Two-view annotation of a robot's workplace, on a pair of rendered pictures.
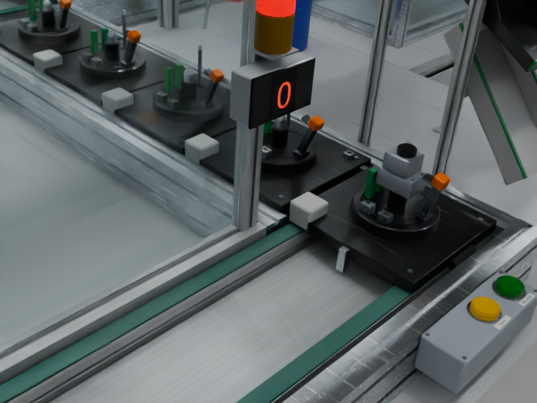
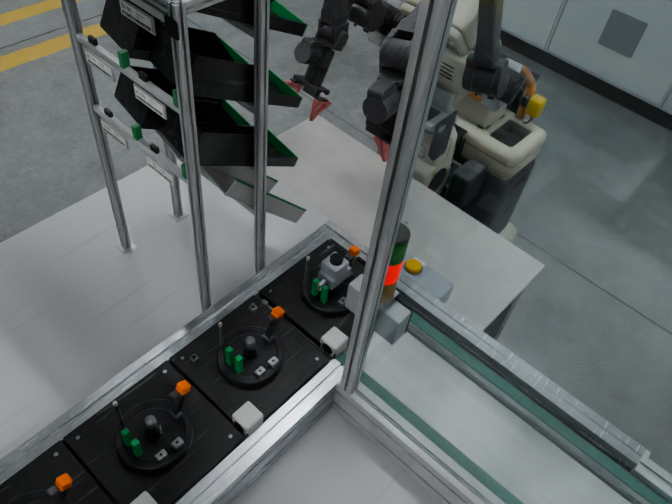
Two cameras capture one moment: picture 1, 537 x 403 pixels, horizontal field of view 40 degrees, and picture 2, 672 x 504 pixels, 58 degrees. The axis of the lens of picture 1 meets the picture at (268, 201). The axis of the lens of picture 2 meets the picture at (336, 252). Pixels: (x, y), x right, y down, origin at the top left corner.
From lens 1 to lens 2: 136 cm
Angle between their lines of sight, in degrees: 69
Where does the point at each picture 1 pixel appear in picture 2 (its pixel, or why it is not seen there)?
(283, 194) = (313, 357)
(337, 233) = not seen: hidden behind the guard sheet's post
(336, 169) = not seen: hidden behind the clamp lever
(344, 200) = (316, 319)
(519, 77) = (229, 172)
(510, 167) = (295, 214)
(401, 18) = not seen: outside the picture
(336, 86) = (17, 318)
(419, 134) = (132, 266)
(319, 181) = (291, 332)
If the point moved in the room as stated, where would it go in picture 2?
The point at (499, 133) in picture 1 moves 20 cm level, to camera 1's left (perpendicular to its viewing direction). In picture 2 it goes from (284, 206) to (277, 271)
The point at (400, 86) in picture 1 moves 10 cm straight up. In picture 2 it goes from (27, 262) to (16, 236)
